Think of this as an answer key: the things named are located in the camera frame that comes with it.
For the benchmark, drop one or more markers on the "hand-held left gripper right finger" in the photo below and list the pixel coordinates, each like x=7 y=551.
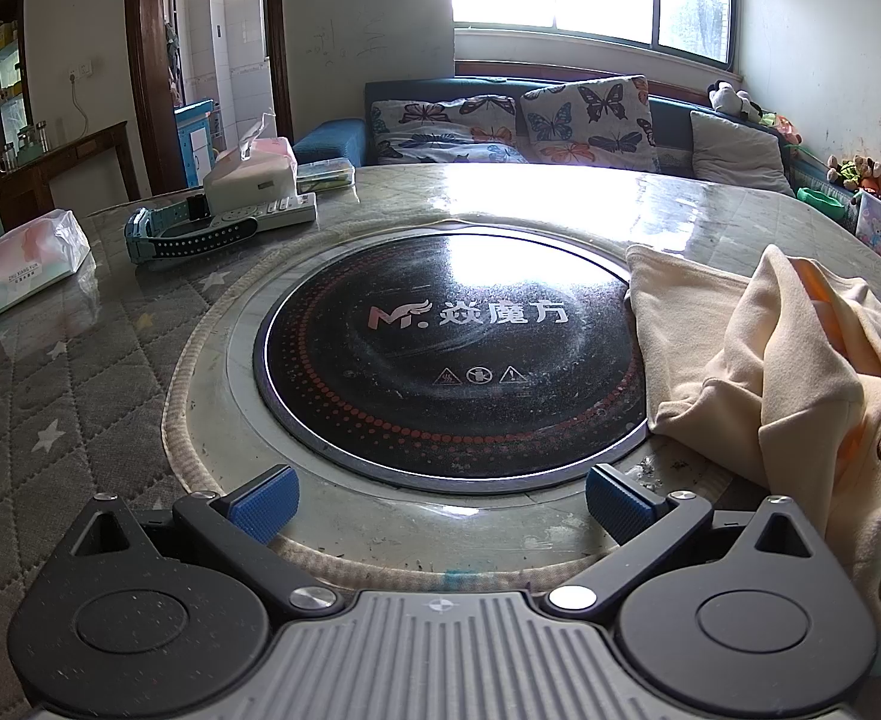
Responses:
x=616 y=502

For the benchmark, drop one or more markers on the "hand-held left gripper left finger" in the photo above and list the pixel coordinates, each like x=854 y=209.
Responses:
x=264 y=502

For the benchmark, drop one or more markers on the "cream knit garment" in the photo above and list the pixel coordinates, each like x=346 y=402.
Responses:
x=710 y=360

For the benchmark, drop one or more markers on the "round black induction cooker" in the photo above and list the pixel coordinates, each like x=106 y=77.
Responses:
x=448 y=360

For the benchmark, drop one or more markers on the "blue smartwatch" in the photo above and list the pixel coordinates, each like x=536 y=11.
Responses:
x=185 y=236

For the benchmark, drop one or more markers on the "white remote control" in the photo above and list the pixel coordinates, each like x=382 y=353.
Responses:
x=283 y=211

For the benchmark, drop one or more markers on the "pink tissue box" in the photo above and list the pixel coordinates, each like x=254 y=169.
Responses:
x=249 y=180

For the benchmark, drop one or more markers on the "flat green box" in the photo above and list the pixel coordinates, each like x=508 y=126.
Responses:
x=324 y=174

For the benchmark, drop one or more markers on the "soft tissue pack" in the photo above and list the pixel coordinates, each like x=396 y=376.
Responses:
x=28 y=262

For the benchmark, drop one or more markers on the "green plastic bowl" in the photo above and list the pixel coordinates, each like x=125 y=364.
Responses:
x=819 y=199

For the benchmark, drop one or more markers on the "small blue cabinet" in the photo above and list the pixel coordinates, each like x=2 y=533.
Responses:
x=193 y=142

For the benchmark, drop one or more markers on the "grey pillow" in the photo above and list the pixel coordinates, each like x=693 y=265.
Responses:
x=736 y=154

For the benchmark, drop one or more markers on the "blue sofa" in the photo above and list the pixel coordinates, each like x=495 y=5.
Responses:
x=331 y=139

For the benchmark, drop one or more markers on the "clear plastic storage box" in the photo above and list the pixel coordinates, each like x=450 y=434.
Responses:
x=871 y=229

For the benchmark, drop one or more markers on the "butterfly print pillow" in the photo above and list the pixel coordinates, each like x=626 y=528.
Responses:
x=440 y=112
x=440 y=151
x=590 y=124

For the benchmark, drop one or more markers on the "dark wooden cabinet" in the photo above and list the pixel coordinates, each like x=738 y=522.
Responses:
x=35 y=172

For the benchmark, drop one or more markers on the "brown plush toys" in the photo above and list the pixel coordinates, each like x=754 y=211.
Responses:
x=852 y=172

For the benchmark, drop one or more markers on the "colourful plush toy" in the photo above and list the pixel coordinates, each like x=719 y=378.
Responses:
x=777 y=127

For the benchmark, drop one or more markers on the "panda plush toy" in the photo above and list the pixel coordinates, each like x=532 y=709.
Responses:
x=725 y=97

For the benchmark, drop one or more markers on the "dark wooden door frame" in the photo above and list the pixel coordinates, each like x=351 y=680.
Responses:
x=144 y=90

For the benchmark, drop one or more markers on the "white wall socket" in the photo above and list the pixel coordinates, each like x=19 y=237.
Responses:
x=78 y=73

